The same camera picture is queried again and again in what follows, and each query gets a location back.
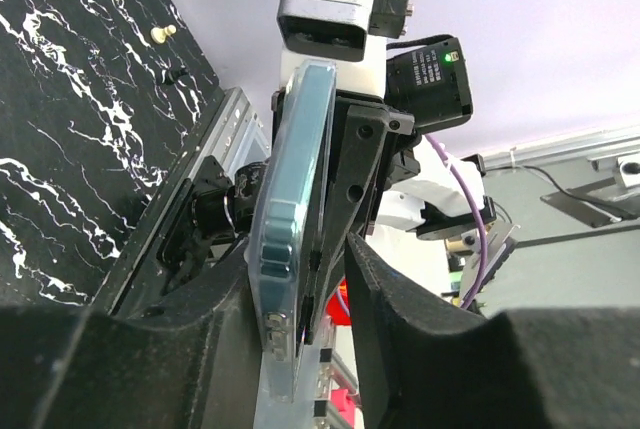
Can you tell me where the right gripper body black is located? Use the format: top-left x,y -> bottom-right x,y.
272,89 -> 417,237

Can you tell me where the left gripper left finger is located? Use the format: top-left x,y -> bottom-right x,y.
1,241 -> 261,428

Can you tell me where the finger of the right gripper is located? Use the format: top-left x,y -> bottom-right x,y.
302,106 -> 415,344

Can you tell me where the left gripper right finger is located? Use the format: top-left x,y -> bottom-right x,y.
344,234 -> 639,428

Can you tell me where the dark phone blue edge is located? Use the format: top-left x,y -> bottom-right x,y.
259,66 -> 331,280

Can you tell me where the clear phone case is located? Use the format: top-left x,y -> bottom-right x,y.
246,59 -> 337,402

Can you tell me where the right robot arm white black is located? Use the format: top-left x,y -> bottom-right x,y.
193,34 -> 493,357

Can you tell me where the small cream peg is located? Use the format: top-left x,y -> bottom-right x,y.
149,24 -> 177,45

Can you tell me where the aluminium frame rail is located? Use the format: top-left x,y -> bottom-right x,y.
188,87 -> 271,181

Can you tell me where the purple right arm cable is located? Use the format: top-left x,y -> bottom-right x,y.
312,0 -> 489,310

